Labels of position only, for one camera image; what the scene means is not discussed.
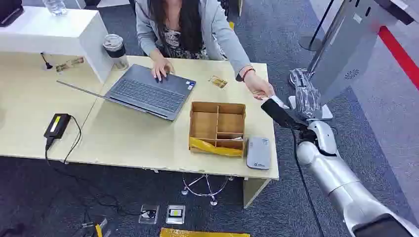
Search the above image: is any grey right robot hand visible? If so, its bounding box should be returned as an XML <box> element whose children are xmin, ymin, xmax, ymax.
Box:
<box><xmin>260</xmin><ymin>98</ymin><xmax>309</xmax><ymax>130</ymax></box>

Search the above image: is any plastic-wrapped grey object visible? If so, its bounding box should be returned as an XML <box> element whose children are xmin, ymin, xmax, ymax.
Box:
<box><xmin>289</xmin><ymin>68</ymin><xmax>323</xmax><ymax>120</ymax></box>

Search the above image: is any person's left hand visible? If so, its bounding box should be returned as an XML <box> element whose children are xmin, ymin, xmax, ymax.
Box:
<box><xmin>244</xmin><ymin>70</ymin><xmax>276</xmax><ymax>101</ymax></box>

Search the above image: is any person's hand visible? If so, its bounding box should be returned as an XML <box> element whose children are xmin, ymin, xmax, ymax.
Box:
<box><xmin>244</xmin><ymin>70</ymin><xmax>276</xmax><ymax>101</ymax></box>
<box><xmin>151</xmin><ymin>58</ymin><xmax>175</xmax><ymax>82</ymax></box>

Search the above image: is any grey card reader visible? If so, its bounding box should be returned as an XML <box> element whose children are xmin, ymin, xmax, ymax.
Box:
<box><xmin>246</xmin><ymin>136</ymin><xmax>271</xmax><ymax>171</ymax></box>

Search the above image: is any wooden compartment box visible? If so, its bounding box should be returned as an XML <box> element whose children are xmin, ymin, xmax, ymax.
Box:
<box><xmin>188</xmin><ymin>101</ymin><xmax>247</xmax><ymax>158</ymax></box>

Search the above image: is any yellow card packet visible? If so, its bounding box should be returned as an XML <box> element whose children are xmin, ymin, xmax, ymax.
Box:
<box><xmin>189</xmin><ymin>136</ymin><xmax>244</xmax><ymax>158</ymax></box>

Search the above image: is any black stanchion pole base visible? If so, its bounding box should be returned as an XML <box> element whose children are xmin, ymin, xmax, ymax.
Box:
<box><xmin>298</xmin><ymin>0</ymin><xmax>335</xmax><ymax>52</ymax></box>

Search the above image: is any silver gate kiosk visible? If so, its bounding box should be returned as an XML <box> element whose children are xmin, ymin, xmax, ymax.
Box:
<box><xmin>307</xmin><ymin>0</ymin><xmax>416</xmax><ymax>106</ymax></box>

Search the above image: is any chrome stool base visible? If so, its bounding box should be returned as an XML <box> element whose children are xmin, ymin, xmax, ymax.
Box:
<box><xmin>181</xmin><ymin>173</ymin><xmax>234</xmax><ymax>207</ymax></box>

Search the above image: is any person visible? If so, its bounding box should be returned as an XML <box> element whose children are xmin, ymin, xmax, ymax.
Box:
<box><xmin>135</xmin><ymin>0</ymin><xmax>276</xmax><ymax>101</ymax></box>

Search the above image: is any person's right hand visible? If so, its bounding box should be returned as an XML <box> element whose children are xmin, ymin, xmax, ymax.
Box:
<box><xmin>151</xmin><ymin>58</ymin><xmax>175</xmax><ymax>82</ymax></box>

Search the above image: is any grey laptop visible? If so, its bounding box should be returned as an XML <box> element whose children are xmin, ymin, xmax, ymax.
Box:
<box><xmin>56</xmin><ymin>64</ymin><xmax>197</xmax><ymax>122</ymax></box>

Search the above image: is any yellow packet on floor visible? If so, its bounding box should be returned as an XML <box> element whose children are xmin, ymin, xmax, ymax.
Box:
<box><xmin>160</xmin><ymin>227</ymin><xmax>251</xmax><ymax>237</ymax></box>

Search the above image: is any floor socket plate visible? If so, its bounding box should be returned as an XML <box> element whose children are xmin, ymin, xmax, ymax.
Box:
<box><xmin>166</xmin><ymin>205</ymin><xmax>186</xmax><ymax>225</ymax></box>

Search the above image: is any floor socket with plug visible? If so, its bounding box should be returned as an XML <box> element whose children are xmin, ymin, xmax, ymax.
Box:
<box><xmin>138</xmin><ymin>204</ymin><xmax>160</xmax><ymax>225</ymax></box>

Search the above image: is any clear tumbler with lid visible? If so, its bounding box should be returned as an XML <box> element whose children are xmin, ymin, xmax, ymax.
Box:
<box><xmin>102</xmin><ymin>34</ymin><xmax>129</xmax><ymax>71</ymax></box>

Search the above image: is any black power adapter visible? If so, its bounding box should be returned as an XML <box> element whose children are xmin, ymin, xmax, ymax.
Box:
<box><xmin>43</xmin><ymin>113</ymin><xmax>71</xmax><ymax>140</ymax></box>

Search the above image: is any white desk shelf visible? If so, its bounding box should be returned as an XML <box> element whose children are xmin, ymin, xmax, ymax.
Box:
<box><xmin>0</xmin><ymin>5</ymin><xmax>114</xmax><ymax>84</ymax></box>

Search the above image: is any small black desk microphone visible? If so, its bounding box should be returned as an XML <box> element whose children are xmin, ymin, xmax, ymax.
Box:
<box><xmin>40</xmin><ymin>52</ymin><xmax>54</xmax><ymax>71</ymax></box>

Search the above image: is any clear water bottle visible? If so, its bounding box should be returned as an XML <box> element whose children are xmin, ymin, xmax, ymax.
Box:
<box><xmin>42</xmin><ymin>0</ymin><xmax>68</xmax><ymax>16</ymax></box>

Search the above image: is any black device on shelf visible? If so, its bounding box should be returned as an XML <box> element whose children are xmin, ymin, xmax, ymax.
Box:
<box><xmin>0</xmin><ymin>0</ymin><xmax>25</xmax><ymax>28</ymax></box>

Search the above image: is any orange bracelet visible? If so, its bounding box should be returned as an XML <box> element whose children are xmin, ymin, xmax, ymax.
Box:
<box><xmin>241</xmin><ymin>67</ymin><xmax>256</xmax><ymax>82</ymax></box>

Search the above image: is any black adapter cable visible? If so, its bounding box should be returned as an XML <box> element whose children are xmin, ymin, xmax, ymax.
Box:
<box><xmin>44</xmin><ymin>115</ymin><xmax>83</xmax><ymax>165</ymax></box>

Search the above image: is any yellow handled tool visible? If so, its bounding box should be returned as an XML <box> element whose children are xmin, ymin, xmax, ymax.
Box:
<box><xmin>82</xmin><ymin>218</ymin><xmax>112</xmax><ymax>237</ymax></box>

